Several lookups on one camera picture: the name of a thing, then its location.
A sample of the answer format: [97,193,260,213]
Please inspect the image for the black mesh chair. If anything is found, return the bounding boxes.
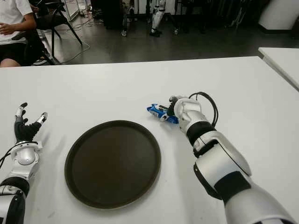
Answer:
[35,0,83,59]

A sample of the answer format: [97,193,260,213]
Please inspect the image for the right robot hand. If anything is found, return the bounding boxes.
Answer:
[166,94,210,134]

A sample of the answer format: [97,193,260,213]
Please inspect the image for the white floor cabinet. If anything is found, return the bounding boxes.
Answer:
[63,0,81,21]

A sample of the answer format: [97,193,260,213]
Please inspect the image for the blue Oreo cookie pack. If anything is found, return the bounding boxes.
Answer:
[146,103,179,124]

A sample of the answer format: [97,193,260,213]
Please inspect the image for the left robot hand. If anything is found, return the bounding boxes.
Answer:
[14,102,49,143]

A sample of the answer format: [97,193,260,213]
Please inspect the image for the white floor cable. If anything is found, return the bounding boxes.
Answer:
[57,16,105,63]

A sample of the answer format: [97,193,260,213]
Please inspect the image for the white curved furniture piece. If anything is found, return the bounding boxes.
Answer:
[258,0,299,30]

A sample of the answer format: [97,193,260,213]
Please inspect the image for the round dark brown tray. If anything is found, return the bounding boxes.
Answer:
[64,120,162,209]

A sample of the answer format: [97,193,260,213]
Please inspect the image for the black floor case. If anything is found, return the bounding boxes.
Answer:
[102,0,124,30]

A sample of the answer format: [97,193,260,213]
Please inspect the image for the black wheeled gantry frame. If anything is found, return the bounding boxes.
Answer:
[120,0,180,37]

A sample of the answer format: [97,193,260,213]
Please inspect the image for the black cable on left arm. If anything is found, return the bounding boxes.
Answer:
[0,146,17,168]

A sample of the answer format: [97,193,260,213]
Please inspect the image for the white side table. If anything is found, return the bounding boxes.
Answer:
[258,47,299,92]

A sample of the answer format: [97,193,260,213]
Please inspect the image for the black seat of operator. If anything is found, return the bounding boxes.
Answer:
[11,30,57,66]

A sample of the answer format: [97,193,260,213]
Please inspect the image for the humanoid robot legs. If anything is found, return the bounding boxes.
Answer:
[149,0,168,37]

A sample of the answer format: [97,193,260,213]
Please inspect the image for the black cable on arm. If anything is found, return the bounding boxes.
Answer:
[188,92,219,126]
[0,146,17,168]

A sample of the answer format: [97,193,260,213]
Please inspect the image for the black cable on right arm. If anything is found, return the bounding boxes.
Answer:
[188,92,219,126]

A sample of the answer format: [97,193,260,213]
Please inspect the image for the person in white polo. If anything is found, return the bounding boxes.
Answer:
[0,0,38,68]

